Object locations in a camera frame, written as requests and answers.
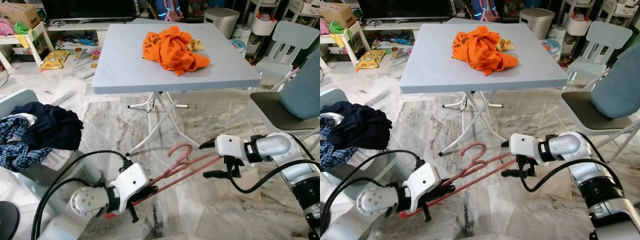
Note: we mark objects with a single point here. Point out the white storage trolley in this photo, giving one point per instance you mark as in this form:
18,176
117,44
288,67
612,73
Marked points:
575,25
620,6
262,25
307,6

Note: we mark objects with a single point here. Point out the white folding chair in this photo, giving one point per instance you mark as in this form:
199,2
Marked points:
275,107
585,110

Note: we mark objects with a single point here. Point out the blue pink backpack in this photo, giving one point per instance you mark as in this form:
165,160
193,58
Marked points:
169,9
484,9

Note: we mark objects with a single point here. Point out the grey ribbed bin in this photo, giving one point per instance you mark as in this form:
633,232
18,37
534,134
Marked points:
537,22
222,22

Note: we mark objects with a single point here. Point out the light blue cushion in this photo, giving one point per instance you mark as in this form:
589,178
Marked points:
302,90
617,90

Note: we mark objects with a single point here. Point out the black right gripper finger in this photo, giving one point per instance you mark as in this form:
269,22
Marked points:
506,144
512,173
215,174
207,145

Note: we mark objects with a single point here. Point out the navy blue garment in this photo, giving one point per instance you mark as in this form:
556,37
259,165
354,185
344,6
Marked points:
50,127
362,127

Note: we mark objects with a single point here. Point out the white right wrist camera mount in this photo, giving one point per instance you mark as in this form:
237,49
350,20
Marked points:
231,146
525,146

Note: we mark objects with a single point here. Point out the blue plaid garment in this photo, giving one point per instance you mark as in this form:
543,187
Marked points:
332,150
20,150

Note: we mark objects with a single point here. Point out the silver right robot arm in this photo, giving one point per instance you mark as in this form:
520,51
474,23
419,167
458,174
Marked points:
272,147
567,147

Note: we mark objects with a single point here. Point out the white tv bench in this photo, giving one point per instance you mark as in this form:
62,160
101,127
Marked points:
395,25
75,26

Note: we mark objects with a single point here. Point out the yellow toy board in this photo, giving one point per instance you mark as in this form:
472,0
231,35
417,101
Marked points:
370,59
55,59

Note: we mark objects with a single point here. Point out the cardboard box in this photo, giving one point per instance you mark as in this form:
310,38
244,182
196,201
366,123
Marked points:
337,14
20,14

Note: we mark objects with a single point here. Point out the black television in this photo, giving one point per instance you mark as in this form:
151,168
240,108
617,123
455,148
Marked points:
400,7
85,7

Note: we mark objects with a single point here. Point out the white kids table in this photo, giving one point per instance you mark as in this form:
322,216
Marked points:
356,37
40,37

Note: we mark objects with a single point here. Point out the yellow garment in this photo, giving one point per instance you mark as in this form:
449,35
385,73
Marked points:
506,45
196,45

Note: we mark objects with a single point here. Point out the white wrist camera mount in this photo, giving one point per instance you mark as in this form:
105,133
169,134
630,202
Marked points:
130,180
525,146
422,180
231,146

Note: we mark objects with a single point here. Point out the orange t-shirt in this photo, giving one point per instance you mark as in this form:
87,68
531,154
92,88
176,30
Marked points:
482,50
175,50

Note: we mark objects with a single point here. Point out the pink clothes hanger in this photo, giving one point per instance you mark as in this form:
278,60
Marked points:
471,164
176,164

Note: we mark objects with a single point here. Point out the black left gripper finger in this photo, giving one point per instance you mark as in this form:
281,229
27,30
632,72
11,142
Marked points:
147,193
151,187
448,187
444,193

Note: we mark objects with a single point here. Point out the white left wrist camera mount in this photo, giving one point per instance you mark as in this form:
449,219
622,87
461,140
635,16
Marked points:
422,180
130,180

